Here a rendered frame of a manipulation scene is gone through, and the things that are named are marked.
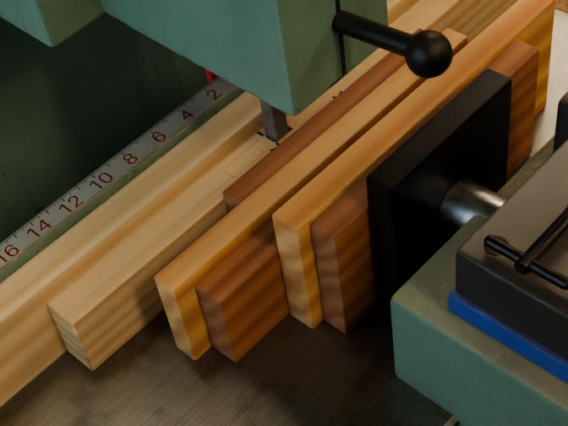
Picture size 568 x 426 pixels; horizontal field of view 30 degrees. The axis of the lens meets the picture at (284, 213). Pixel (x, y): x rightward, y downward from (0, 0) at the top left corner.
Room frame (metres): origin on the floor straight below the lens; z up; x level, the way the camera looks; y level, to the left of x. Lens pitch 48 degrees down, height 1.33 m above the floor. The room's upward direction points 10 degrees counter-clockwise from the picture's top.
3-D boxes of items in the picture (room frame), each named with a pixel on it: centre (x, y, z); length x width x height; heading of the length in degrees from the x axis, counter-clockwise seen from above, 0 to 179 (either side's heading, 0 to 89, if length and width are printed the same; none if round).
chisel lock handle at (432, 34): (0.35, -0.06, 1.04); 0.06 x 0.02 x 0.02; 40
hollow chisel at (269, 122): (0.41, 0.00, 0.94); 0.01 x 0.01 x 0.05; 40
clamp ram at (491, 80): (0.32, -0.10, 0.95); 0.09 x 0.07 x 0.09; 130
